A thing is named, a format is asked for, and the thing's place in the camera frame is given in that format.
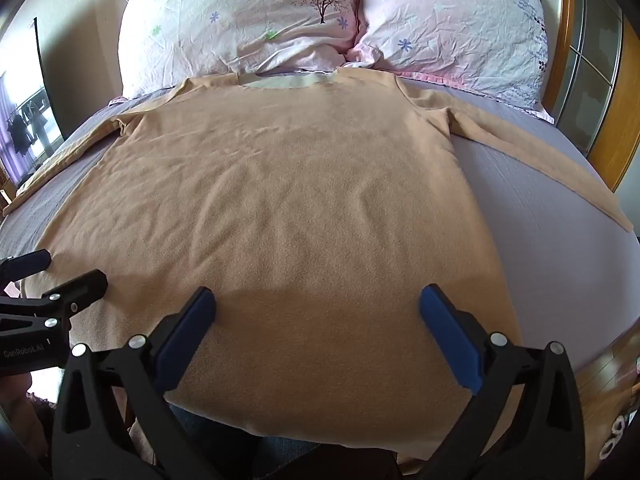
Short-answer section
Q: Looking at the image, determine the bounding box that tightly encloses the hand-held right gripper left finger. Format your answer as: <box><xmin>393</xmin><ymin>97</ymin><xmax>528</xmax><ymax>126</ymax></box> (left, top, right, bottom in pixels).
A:
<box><xmin>52</xmin><ymin>286</ymin><xmax>217</xmax><ymax>480</ymax></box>

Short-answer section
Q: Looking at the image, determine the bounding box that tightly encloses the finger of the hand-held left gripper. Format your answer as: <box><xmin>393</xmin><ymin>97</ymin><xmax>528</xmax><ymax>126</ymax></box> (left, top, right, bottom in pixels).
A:
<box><xmin>39</xmin><ymin>269</ymin><xmax>109</xmax><ymax>331</ymax></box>
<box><xmin>0</xmin><ymin>249</ymin><xmax>53</xmax><ymax>286</ymax></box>

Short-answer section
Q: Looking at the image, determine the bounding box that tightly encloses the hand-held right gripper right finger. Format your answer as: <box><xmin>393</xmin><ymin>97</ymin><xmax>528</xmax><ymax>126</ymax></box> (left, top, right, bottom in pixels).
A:
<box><xmin>415</xmin><ymin>284</ymin><xmax>586</xmax><ymax>480</ymax></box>

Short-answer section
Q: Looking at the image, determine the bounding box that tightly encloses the tan long-sleeve shirt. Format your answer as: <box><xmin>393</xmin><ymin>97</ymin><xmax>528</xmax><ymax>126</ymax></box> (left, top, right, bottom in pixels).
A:
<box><xmin>2</xmin><ymin>67</ymin><xmax>637</xmax><ymax>461</ymax></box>

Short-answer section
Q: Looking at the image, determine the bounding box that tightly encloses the window with purple curtain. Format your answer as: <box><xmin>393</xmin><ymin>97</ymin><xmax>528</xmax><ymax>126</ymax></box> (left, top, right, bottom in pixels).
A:
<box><xmin>0</xmin><ymin>17</ymin><xmax>66</xmax><ymax>188</ymax></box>

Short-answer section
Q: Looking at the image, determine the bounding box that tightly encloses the grey purple bed sheet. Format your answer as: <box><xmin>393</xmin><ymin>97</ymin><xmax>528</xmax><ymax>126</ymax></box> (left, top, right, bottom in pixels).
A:
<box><xmin>0</xmin><ymin>72</ymin><xmax>640</xmax><ymax>376</ymax></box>

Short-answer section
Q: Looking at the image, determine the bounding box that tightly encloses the white patterned slipper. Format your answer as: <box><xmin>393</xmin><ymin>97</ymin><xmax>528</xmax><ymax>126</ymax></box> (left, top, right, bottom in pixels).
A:
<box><xmin>596</xmin><ymin>412</ymin><xmax>632</xmax><ymax>462</ymax></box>

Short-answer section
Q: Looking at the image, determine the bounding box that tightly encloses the pink flower print pillow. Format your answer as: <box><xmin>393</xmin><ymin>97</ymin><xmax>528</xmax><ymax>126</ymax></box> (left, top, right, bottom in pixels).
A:
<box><xmin>345</xmin><ymin>0</ymin><xmax>556</xmax><ymax>125</ymax></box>

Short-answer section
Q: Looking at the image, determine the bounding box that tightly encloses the tree print pillow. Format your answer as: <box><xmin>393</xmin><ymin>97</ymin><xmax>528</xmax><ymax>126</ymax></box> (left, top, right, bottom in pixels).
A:
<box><xmin>118</xmin><ymin>0</ymin><xmax>367</xmax><ymax>102</ymax></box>

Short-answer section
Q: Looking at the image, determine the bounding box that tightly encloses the wooden headboard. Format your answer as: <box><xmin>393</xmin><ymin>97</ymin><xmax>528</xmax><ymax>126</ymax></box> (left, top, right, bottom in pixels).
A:
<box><xmin>542</xmin><ymin>0</ymin><xmax>591</xmax><ymax>121</ymax></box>

